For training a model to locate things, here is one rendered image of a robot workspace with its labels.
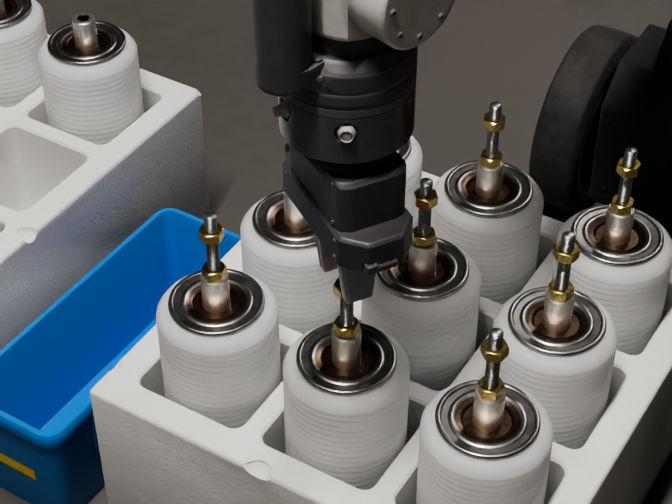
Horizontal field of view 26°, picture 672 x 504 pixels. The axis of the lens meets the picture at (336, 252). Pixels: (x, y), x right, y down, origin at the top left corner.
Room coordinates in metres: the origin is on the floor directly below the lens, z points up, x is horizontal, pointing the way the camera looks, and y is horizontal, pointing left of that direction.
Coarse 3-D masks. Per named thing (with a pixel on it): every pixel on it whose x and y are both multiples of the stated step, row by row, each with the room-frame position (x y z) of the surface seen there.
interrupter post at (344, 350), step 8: (360, 328) 0.77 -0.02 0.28; (336, 336) 0.76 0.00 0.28; (360, 336) 0.76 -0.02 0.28; (336, 344) 0.76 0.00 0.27; (344, 344) 0.75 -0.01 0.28; (352, 344) 0.75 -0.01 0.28; (360, 344) 0.76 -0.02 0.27; (336, 352) 0.76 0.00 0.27; (344, 352) 0.75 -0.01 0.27; (352, 352) 0.75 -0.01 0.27; (360, 352) 0.76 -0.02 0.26; (336, 360) 0.76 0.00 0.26; (344, 360) 0.75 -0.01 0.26; (352, 360) 0.75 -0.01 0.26; (360, 360) 0.76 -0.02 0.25; (344, 368) 0.75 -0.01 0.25; (352, 368) 0.75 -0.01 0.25
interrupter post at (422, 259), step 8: (416, 248) 0.86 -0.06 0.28; (424, 248) 0.86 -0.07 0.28; (432, 248) 0.86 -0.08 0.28; (416, 256) 0.86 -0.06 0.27; (424, 256) 0.85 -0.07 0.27; (432, 256) 0.86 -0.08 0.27; (408, 264) 0.87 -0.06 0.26; (416, 264) 0.86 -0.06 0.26; (424, 264) 0.85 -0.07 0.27; (432, 264) 0.86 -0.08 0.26; (416, 272) 0.86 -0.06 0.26; (424, 272) 0.85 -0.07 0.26; (432, 272) 0.86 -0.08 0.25
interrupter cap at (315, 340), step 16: (320, 336) 0.79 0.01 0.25; (368, 336) 0.79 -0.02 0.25; (384, 336) 0.79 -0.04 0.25; (304, 352) 0.77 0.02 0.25; (320, 352) 0.77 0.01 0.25; (368, 352) 0.77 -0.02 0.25; (384, 352) 0.77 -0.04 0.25; (304, 368) 0.75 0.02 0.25; (320, 368) 0.75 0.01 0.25; (336, 368) 0.76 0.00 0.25; (368, 368) 0.75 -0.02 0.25; (384, 368) 0.75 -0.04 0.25; (320, 384) 0.74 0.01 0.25; (336, 384) 0.74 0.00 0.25; (352, 384) 0.74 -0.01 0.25; (368, 384) 0.74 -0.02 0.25
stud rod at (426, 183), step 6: (420, 180) 0.87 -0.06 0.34; (426, 180) 0.87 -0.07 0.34; (432, 180) 0.87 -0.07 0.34; (420, 186) 0.86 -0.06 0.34; (426, 186) 0.86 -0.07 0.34; (432, 186) 0.86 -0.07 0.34; (420, 192) 0.86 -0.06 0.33; (426, 192) 0.86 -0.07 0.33; (420, 210) 0.86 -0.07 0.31; (426, 210) 0.86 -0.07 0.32; (420, 216) 0.86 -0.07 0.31; (426, 216) 0.86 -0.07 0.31; (420, 222) 0.86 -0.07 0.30; (426, 222) 0.86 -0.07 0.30; (420, 228) 0.86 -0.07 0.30; (426, 228) 0.86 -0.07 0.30; (420, 234) 0.86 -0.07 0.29; (426, 234) 0.86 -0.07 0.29
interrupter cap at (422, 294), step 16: (448, 256) 0.88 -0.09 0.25; (464, 256) 0.88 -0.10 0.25; (384, 272) 0.86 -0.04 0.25; (400, 272) 0.86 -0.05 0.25; (448, 272) 0.86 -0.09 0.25; (464, 272) 0.86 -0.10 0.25; (400, 288) 0.84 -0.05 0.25; (416, 288) 0.84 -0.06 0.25; (432, 288) 0.84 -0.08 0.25; (448, 288) 0.84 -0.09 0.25
